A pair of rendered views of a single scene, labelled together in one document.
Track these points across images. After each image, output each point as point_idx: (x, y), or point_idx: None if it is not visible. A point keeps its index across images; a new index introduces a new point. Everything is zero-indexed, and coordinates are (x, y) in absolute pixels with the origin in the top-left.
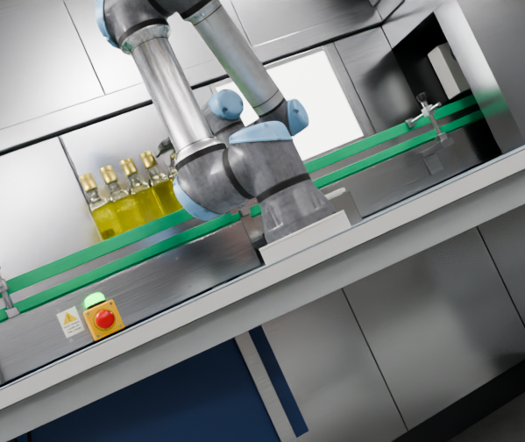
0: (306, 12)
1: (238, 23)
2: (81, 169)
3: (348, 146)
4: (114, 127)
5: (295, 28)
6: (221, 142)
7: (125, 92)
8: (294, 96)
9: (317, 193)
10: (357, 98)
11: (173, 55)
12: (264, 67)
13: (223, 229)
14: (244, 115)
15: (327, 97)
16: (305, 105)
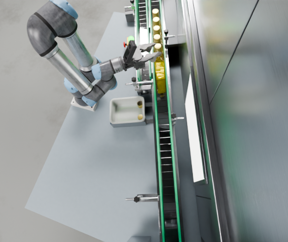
0: (226, 183)
1: (214, 90)
2: (178, 2)
3: (157, 151)
4: (181, 8)
5: (219, 161)
6: (80, 69)
7: (186, 4)
8: (194, 137)
9: (75, 99)
10: (206, 195)
11: (65, 43)
12: (72, 84)
13: (136, 79)
14: (189, 95)
15: (196, 165)
16: (194, 144)
